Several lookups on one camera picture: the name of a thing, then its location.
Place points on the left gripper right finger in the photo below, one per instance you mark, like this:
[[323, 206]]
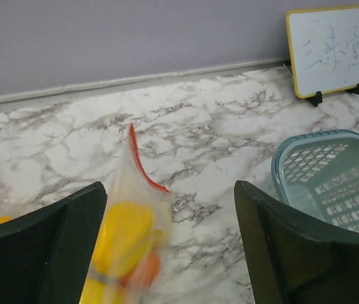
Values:
[[293, 257]]

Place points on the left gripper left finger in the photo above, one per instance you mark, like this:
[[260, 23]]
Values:
[[45, 254]]

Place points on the orange tangerine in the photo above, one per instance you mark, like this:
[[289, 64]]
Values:
[[145, 273]]

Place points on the large yellow lemon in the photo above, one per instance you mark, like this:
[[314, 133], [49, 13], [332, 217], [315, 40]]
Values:
[[95, 292]]

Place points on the light blue plastic basket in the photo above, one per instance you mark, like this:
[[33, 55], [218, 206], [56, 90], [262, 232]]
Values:
[[318, 174]]

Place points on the small whiteboard with writing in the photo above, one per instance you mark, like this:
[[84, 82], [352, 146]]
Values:
[[324, 51]]

